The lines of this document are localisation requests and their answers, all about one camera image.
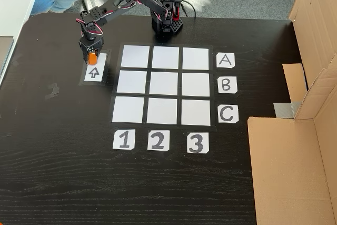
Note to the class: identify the paper sheet letter B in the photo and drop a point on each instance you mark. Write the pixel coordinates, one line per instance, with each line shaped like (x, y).
(227, 84)

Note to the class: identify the white metal chair leg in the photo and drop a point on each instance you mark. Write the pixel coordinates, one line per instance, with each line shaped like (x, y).
(89, 1)

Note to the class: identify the brown cardboard box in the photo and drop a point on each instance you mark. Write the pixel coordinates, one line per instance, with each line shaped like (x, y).
(289, 169)

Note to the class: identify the round orange token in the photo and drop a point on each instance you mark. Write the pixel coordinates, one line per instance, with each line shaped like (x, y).
(92, 59)

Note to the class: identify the white nine-square grid sheet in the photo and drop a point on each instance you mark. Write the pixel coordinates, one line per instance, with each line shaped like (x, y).
(163, 85)

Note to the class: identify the paper sheet letter A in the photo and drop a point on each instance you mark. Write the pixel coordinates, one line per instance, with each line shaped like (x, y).
(225, 60)

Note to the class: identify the paper sheet letter C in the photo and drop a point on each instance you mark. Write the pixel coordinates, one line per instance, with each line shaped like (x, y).
(228, 113)

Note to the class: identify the paper sheet with arrow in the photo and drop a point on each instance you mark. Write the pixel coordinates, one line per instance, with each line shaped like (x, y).
(94, 73)

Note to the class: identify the paper sheet number 1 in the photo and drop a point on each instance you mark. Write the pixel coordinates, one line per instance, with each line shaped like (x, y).
(123, 139)

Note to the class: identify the paper sheet number 2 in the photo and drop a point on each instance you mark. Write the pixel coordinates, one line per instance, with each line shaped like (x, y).
(158, 140)

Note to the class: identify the grey duct tape piece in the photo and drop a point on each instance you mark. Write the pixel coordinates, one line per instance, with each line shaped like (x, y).
(285, 109)

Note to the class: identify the paper sheet number 3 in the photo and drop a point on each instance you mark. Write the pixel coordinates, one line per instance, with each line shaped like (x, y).
(198, 142)

